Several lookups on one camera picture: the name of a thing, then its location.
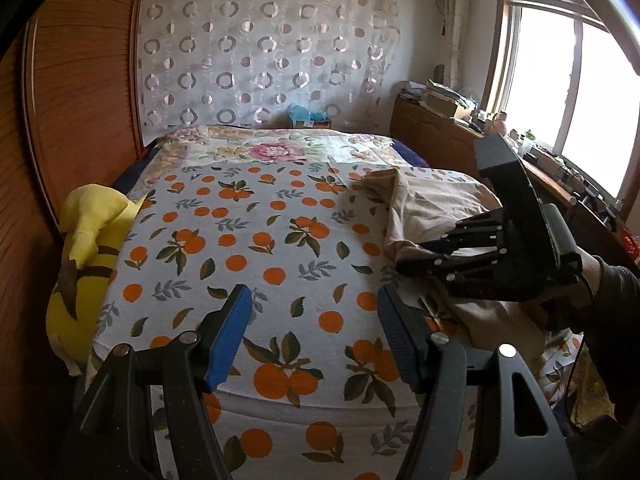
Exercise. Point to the yellow patterned cloth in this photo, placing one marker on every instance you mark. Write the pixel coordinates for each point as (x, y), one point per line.
(592, 390)

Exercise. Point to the window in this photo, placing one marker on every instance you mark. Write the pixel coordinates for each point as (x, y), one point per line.
(565, 75)

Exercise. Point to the beige printed t-shirt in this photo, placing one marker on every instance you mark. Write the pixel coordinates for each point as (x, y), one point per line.
(430, 205)

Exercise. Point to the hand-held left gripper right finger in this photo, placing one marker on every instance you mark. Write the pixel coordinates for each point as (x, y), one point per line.
(397, 335)

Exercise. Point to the orange fruit print bedsheet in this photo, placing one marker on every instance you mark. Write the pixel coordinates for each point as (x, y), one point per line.
(280, 240)

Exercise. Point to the blue plastic bag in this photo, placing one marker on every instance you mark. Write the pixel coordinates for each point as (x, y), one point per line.
(307, 115)

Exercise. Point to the person's right hand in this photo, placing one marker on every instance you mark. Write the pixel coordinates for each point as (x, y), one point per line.
(595, 280)

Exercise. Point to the dark blue bed sheet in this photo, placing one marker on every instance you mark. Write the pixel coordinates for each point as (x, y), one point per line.
(410, 152)

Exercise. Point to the floral pillow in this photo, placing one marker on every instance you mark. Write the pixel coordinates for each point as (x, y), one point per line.
(280, 150)

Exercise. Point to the person's right forearm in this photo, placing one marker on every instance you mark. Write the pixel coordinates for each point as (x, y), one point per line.
(617, 340)

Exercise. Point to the wooden cabinet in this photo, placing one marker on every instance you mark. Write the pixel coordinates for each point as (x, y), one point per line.
(430, 130)

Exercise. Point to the sheer curtain with circles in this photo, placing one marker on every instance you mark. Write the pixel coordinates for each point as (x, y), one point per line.
(260, 45)

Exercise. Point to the pink figurine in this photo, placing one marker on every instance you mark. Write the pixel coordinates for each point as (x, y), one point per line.
(500, 122)

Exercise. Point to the white bottle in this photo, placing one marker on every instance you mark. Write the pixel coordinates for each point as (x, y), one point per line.
(527, 144)

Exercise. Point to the pile of books and boxes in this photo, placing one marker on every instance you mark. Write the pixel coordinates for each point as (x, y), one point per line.
(440, 97)

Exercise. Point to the yellow plush toy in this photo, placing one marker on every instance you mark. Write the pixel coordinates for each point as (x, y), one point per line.
(85, 270)

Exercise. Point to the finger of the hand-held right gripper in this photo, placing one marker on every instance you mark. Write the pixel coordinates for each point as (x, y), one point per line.
(450, 272)
(470, 232)

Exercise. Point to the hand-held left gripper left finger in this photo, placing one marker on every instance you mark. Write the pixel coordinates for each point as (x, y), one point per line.
(232, 330)

